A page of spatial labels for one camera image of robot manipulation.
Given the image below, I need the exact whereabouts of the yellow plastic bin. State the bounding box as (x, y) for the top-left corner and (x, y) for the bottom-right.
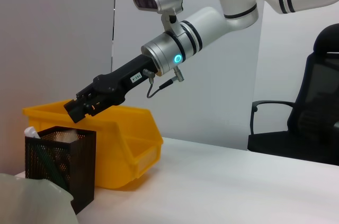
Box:
(22, 100), (164, 190)

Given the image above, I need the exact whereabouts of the green glass fruit bowl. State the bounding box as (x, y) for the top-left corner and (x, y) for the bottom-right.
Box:
(0, 173), (79, 224)

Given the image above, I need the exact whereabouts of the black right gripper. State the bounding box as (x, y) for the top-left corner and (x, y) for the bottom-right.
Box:
(64, 55), (159, 123)

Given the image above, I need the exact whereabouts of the right gripper cable with plug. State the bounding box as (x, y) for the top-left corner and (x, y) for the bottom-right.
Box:
(142, 66), (186, 99)

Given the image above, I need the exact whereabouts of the black office chair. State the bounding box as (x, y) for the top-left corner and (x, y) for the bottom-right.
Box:
(247, 24), (339, 166)

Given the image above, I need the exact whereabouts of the mint green pen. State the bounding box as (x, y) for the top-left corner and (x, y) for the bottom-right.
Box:
(24, 126), (68, 190)

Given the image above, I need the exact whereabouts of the black mesh pen holder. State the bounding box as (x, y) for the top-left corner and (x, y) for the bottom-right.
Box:
(25, 126), (97, 214)

